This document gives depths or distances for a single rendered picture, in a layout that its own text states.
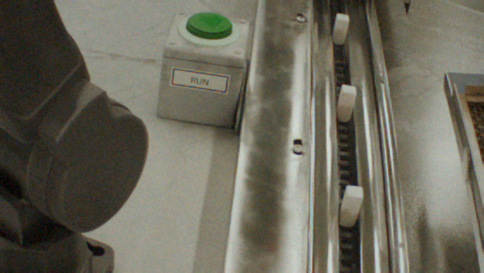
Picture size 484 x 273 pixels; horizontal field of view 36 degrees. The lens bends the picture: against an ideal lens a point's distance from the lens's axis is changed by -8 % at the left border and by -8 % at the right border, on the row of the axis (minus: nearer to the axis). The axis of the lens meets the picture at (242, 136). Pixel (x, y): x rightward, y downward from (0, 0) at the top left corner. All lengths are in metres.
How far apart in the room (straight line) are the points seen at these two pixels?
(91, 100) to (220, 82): 0.30
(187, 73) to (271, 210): 0.17
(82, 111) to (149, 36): 0.44
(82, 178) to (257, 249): 0.16
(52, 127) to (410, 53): 0.57
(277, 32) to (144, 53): 0.13
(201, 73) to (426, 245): 0.24
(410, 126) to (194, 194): 0.24
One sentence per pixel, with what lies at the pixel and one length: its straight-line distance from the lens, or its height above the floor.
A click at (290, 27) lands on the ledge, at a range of 0.81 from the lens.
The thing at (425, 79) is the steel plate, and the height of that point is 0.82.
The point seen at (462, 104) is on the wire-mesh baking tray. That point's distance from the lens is 0.71.
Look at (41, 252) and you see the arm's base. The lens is 0.48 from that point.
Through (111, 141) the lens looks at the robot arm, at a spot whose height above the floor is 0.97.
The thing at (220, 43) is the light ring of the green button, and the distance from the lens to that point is 0.69.
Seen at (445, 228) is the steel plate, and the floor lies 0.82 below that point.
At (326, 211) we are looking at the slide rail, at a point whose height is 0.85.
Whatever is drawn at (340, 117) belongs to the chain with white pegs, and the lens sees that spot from 0.73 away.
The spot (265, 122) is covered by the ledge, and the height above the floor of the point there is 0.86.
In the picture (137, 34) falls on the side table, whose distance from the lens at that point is 0.85.
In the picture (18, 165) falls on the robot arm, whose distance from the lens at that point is 0.45.
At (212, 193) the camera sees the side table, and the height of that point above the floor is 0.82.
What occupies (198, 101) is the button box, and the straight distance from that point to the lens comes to 0.71.
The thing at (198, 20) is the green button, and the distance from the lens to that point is 0.71.
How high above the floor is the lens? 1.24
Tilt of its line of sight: 36 degrees down
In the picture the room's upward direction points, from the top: 10 degrees clockwise
